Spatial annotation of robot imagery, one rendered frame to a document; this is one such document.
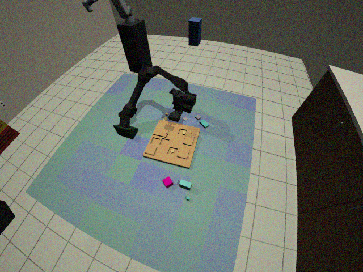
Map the magenta cube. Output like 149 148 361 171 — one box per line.
163 176 173 188

